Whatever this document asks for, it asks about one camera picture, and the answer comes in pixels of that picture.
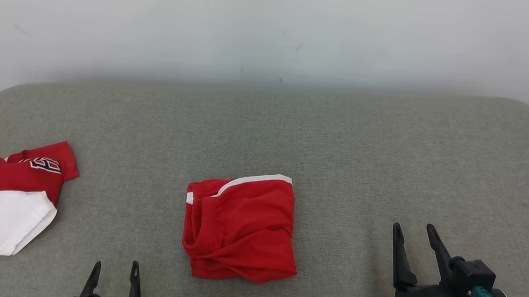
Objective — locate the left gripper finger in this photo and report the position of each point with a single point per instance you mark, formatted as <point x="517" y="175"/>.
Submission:
<point x="134" y="288"/>
<point x="91" y="281"/>

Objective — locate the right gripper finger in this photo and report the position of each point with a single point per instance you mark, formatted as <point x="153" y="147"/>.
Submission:
<point x="401" y="270"/>
<point x="442" y="259"/>

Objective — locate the red shorts with white trim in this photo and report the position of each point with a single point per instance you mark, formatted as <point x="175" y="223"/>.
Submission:
<point x="244" y="231"/>

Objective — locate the red and white basketball jersey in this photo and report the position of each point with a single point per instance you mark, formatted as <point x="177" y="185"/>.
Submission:
<point x="6" y="186"/>

